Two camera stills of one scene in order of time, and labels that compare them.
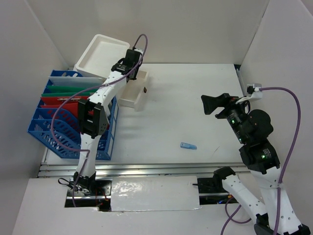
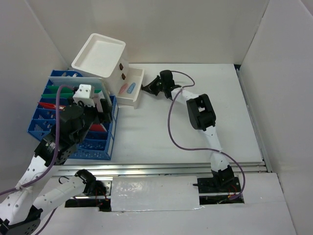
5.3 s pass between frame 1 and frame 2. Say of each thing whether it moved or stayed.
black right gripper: moved
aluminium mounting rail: stayed
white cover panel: stayed
